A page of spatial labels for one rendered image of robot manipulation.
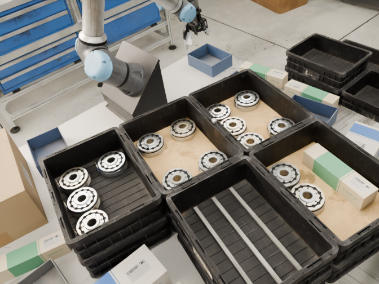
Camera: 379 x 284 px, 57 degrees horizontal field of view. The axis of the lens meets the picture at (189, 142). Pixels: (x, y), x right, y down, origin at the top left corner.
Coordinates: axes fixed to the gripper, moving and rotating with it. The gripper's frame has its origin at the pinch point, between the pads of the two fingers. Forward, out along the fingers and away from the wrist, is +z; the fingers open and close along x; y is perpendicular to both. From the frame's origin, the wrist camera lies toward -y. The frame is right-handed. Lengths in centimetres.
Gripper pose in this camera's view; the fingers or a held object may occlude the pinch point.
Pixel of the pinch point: (197, 42)
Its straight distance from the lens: 187.3
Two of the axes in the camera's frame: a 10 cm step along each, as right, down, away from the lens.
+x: 7.6, -5.9, 2.9
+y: 6.2, 4.9, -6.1
